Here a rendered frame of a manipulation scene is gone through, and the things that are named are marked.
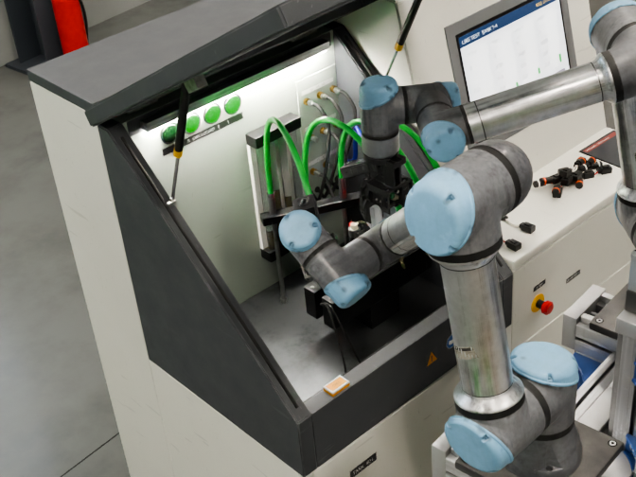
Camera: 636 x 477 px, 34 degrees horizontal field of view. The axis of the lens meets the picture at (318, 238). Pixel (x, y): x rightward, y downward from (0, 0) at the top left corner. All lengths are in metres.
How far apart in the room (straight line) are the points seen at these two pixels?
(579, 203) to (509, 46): 0.44
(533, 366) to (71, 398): 2.32
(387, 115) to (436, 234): 0.54
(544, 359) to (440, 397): 0.75
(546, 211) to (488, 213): 1.20
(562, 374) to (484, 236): 0.36
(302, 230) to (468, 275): 0.39
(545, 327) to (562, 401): 0.98
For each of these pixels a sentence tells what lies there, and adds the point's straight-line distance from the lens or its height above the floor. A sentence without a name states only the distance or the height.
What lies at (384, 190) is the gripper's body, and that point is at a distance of 2.11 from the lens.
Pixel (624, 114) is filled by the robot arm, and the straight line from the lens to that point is 2.18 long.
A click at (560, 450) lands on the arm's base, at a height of 1.10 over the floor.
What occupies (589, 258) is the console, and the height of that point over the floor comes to 0.82.
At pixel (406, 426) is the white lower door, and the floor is 0.72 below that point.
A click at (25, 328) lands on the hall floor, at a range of 4.24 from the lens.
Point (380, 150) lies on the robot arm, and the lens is 2.08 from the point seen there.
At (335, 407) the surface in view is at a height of 0.92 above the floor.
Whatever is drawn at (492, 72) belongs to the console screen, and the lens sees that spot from 2.75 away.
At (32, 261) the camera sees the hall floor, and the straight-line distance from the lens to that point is 4.62.
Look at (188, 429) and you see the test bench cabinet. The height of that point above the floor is 0.64.
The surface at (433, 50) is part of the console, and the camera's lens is 2.59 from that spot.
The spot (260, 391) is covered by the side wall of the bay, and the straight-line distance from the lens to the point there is 2.25.
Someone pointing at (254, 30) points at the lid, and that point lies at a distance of 1.67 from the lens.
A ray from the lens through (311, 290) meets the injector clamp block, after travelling 2.50.
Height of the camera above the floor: 2.47
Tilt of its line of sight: 34 degrees down
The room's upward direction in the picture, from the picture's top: 6 degrees counter-clockwise
